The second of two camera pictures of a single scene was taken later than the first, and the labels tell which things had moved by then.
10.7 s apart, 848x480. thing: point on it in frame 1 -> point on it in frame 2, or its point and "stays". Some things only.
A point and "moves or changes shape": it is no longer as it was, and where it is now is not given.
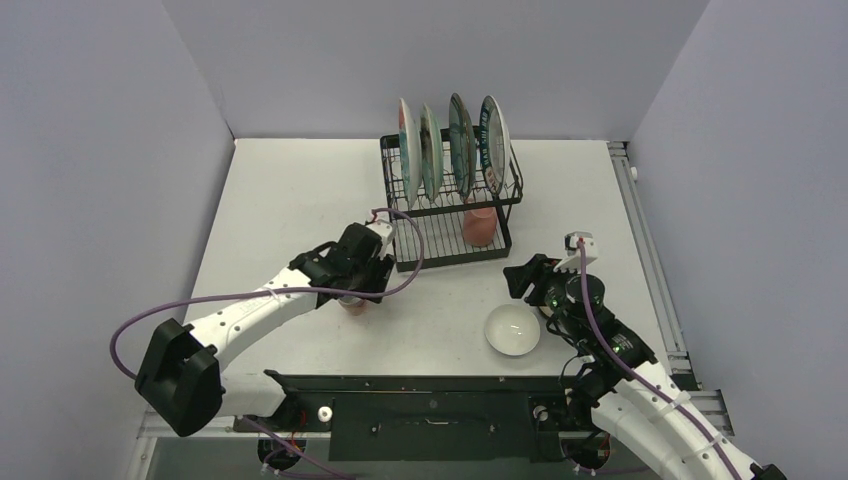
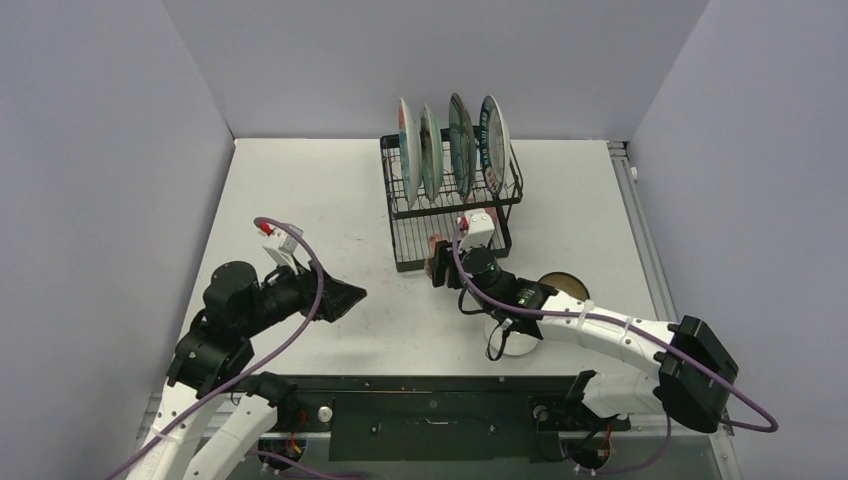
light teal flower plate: x=432 y=153 stays
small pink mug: x=354 y=305 moves or changes shape
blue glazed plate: x=462 y=147 stays
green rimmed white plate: x=494 y=144 stays
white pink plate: x=410 y=152 stays
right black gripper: x=530 y=280 -> x=448 y=264
